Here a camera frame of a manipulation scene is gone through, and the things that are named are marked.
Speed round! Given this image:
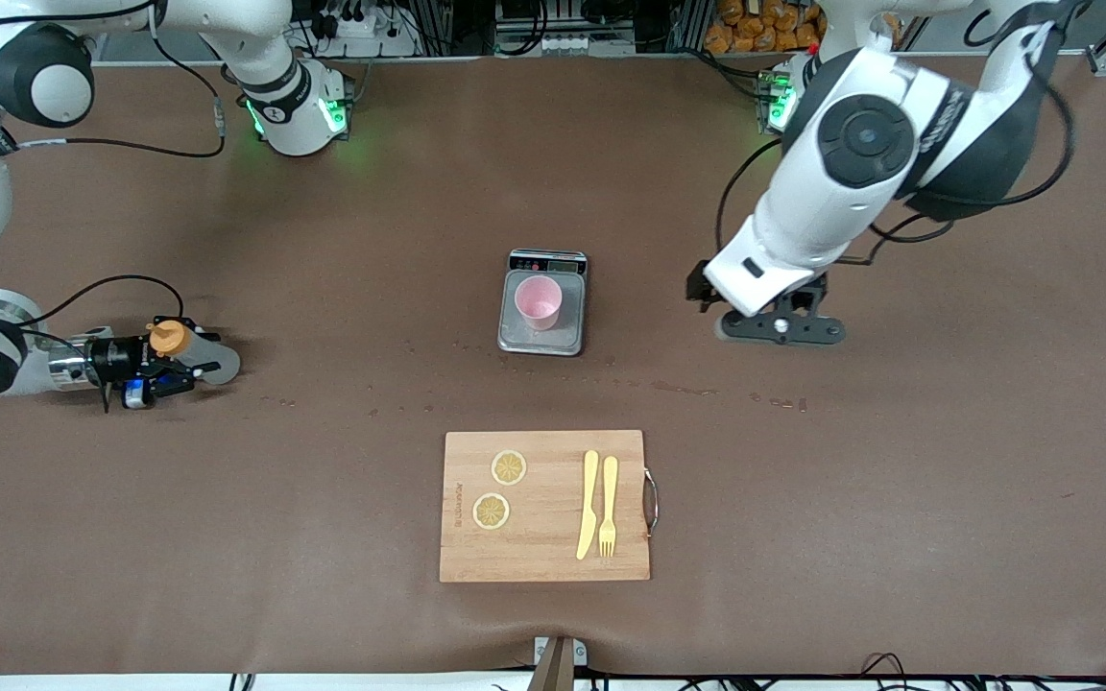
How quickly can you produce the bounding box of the translucent sauce bottle orange cap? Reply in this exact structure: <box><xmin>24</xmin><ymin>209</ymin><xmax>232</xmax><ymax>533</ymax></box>
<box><xmin>148</xmin><ymin>322</ymin><xmax>241</xmax><ymax>387</ymax></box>

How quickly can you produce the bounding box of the pink plastic cup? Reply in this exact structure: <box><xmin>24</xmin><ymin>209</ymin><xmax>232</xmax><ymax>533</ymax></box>
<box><xmin>515</xmin><ymin>275</ymin><xmax>564</xmax><ymax>332</ymax></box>

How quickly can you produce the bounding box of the silver digital kitchen scale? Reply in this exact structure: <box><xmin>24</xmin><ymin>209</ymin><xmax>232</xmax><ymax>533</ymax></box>
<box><xmin>497</xmin><ymin>249</ymin><xmax>589</xmax><ymax>357</ymax></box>

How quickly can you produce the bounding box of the brown table mat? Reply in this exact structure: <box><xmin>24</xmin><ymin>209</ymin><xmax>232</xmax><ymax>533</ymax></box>
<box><xmin>0</xmin><ymin>53</ymin><xmax>1106</xmax><ymax>678</ymax></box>

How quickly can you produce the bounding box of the yellow plastic fork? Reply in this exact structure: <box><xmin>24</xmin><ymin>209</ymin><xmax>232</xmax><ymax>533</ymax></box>
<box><xmin>598</xmin><ymin>456</ymin><xmax>619</xmax><ymax>560</ymax></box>

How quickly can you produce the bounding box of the yellow plastic knife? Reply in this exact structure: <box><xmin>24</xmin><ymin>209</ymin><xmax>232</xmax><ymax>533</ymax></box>
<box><xmin>576</xmin><ymin>449</ymin><xmax>601</xmax><ymax>561</ymax></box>

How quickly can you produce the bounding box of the orange snack bag pile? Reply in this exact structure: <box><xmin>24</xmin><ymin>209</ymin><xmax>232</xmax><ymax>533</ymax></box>
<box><xmin>705</xmin><ymin>0</ymin><xmax>828</xmax><ymax>54</ymax></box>

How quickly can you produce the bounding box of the white power strip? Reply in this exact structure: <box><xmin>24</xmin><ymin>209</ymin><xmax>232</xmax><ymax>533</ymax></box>
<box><xmin>308</xmin><ymin>8</ymin><xmax>420</xmax><ymax>59</ymax></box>
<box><xmin>500</xmin><ymin>32</ymin><xmax>637</xmax><ymax>56</ymax></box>

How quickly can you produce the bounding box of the wooden cutting board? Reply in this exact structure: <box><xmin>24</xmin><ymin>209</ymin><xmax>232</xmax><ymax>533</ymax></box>
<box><xmin>439</xmin><ymin>429</ymin><xmax>660</xmax><ymax>584</ymax></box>

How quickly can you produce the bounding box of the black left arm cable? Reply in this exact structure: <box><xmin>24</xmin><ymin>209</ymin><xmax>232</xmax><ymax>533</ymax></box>
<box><xmin>714</xmin><ymin>0</ymin><xmax>1079</xmax><ymax>265</ymax></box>

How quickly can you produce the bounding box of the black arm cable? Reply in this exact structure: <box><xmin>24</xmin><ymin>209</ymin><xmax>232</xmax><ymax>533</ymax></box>
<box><xmin>714</xmin><ymin>0</ymin><xmax>1079</xmax><ymax>265</ymax></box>
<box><xmin>0</xmin><ymin>0</ymin><xmax>228</xmax><ymax>332</ymax></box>

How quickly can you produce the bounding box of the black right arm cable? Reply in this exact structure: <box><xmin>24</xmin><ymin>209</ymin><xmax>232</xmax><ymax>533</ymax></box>
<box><xmin>0</xmin><ymin>0</ymin><xmax>228</xmax><ymax>332</ymax></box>

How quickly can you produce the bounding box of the aluminium table frame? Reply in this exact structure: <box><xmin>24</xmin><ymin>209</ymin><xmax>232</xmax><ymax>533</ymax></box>
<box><xmin>1</xmin><ymin>50</ymin><xmax>1106</xmax><ymax>92</ymax></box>

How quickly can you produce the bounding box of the camera mount post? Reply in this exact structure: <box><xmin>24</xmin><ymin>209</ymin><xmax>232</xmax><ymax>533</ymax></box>
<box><xmin>527</xmin><ymin>635</ymin><xmax>589</xmax><ymax>691</ymax></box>

